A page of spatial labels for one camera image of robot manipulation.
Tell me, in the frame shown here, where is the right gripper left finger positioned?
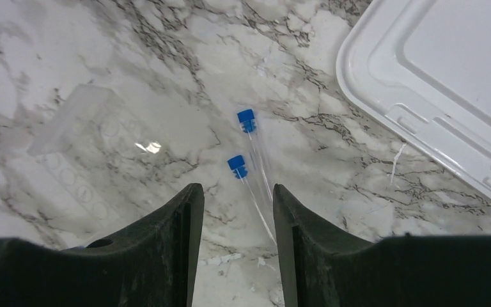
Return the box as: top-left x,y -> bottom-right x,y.
0,183 -> 205,306

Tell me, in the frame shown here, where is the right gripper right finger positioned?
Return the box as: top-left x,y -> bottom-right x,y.
273,184 -> 491,306

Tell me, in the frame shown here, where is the clear test tube rack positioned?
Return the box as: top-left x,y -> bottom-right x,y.
10,84 -> 176,249

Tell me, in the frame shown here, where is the white plastic lid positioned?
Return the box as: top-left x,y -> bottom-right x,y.
336,1 -> 491,199

